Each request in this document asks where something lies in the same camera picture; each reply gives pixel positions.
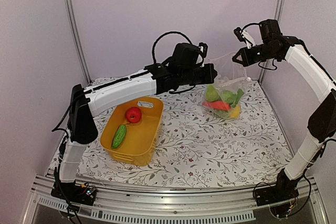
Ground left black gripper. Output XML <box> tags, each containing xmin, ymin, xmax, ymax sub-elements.
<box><xmin>180</xmin><ymin>62</ymin><xmax>217</xmax><ymax>86</ymax></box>

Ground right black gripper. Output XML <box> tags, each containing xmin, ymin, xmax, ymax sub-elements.
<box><xmin>233</xmin><ymin>42</ymin><xmax>280</xmax><ymax>66</ymax></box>

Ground clear zip top bag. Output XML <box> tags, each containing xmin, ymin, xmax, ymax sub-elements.
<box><xmin>203</xmin><ymin>52</ymin><xmax>251</xmax><ymax>113</ymax></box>

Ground orange toy carrot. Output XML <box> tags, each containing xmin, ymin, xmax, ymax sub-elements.
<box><xmin>202</xmin><ymin>101</ymin><xmax>231</xmax><ymax>111</ymax></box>

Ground green toy lettuce leaf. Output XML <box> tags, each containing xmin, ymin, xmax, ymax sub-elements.
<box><xmin>235</xmin><ymin>89</ymin><xmax>244</xmax><ymax>106</ymax></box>

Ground green toy grapes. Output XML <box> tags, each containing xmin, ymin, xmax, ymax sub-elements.
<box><xmin>214</xmin><ymin>109</ymin><xmax>231</xmax><ymax>120</ymax></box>

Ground yellow toy lemon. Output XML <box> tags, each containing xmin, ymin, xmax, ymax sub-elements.
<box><xmin>229</xmin><ymin>104</ymin><xmax>240</xmax><ymax>119</ymax></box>

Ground yellow plastic basket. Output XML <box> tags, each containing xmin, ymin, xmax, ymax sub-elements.
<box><xmin>100</xmin><ymin>97</ymin><xmax>164</xmax><ymax>166</ymax></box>

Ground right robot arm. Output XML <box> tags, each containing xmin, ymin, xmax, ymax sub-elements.
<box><xmin>232</xmin><ymin>34</ymin><xmax>335</xmax><ymax>201</ymax></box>

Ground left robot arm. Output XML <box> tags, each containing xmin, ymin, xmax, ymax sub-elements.
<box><xmin>57</xmin><ymin>63</ymin><xmax>217</xmax><ymax>200</ymax></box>

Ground floral table mat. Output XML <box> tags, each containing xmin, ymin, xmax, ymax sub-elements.
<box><xmin>76</xmin><ymin>81</ymin><xmax>292</xmax><ymax>188</ymax></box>

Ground red toy apple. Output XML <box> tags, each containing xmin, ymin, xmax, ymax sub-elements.
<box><xmin>125</xmin><ymin>107</ymin><xmax>142</xmax><ymax>123</ymax></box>

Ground green toy cucumber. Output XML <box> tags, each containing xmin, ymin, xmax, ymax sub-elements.
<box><xmin>111</xmin><ymin>124</ymin><xmax>127</xmax><ymax>149</ymax></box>

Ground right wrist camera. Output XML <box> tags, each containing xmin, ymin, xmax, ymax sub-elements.
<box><xmin>234</xmin><ymin>27</ymin><xmax>256</xmax><ymax>49</ymax></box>

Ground left black cable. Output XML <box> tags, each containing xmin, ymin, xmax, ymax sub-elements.
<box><xmin>151</xmin><ymin>31</ymin><xmax>196</xmax><ymax>67</ymax></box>

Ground right aluminium frame post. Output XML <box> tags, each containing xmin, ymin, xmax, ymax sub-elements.
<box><xmin>258</xmin><ymin>0</ymin><xmax>285</xmax><ymax>86</ymax></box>

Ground aluminium frame post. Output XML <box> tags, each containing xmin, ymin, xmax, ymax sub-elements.
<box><xmin>258</xmin><ymin>0</ymin><xmax>285</xmax><ymax>86</ymax></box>
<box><xmin>64</xmin><ymin>0</ymin><xmax>92</xmax><ymax>83</ymax></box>

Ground front aluminium rail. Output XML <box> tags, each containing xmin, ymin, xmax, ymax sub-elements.
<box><xmin>22</xmin><ymin>174</ymin><xmax>331</xmax><ymax>223</ymax></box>

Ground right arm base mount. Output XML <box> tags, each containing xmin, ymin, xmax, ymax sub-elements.
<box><xmin>253</xmin><ymin>169</ymin><xmax>302</xmax><ymax>219</ymax></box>

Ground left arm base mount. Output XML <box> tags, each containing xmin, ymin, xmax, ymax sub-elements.
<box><xmin>51</xmin><ymin>182</ymin><xmax>97</xmax><ymax>206</ymax></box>

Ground left aluminium frame post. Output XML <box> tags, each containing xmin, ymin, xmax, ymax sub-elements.
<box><xmin>64</xmin><ymin>0</ymin><xmax>92</xmax><ymax>83</ymax></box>

